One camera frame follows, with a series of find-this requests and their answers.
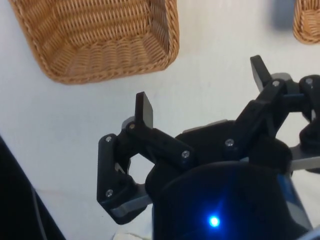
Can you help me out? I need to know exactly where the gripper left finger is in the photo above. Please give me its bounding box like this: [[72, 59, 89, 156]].
[[96, 91, 196, 225]]

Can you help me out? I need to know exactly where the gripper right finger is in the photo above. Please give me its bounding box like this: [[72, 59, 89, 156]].
[[223, 55, 320, 161]]

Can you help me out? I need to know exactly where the wicker basket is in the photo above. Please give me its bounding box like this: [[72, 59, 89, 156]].
[[8, 0, 181, 85], [292, 0, 320, 45]]

